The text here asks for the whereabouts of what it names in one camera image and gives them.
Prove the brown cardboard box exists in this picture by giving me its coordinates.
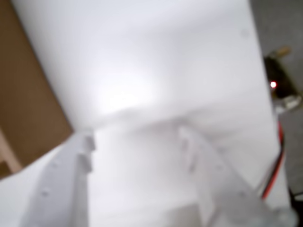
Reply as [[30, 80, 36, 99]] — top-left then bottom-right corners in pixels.
[[0, 0, 74, 178]]

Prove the red black servo wire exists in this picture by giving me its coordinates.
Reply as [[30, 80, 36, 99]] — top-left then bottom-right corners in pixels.
[[259, 121, 286, 202]]

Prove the controller board with red light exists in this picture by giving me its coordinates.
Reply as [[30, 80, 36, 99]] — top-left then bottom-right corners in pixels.
[[263, 46, 303, 110]]

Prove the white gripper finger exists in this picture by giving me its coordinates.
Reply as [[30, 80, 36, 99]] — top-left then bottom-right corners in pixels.
[[178, 126, 262, 227], [18, 128, 96, 227]]

